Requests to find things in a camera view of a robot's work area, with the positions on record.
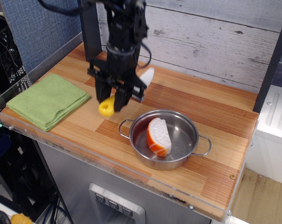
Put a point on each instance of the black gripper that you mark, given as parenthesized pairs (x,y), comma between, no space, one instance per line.
(117,72)

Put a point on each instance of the yellow handled toy knife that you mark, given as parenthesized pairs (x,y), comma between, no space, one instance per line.
(106,107)

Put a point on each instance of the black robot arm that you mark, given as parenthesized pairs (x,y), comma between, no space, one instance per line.
(127,28)

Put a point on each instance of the small steel pot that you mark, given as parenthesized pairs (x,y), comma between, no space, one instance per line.
(183,134)

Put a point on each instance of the orange white toy food slice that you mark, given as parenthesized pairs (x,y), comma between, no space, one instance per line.
(158,138)

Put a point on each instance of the green folded cloth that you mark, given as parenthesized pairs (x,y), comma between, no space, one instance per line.
(48,101)

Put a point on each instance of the blue fabric partition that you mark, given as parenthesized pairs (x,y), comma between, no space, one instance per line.
(42,37)

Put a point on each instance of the steel cabinet control panel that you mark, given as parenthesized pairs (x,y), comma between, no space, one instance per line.
(111,208)

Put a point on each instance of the white ribbed appliance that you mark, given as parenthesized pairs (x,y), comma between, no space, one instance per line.
(264,155)

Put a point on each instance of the clear acrylic guard rail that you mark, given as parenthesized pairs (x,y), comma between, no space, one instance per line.
(222,112)

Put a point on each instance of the dark left post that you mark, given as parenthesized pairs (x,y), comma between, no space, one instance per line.
(90,29)

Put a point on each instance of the dark post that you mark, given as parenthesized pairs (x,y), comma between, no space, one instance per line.
(90,29)
(267,81)

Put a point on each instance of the dark right post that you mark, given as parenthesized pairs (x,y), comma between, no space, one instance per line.
(267,81)

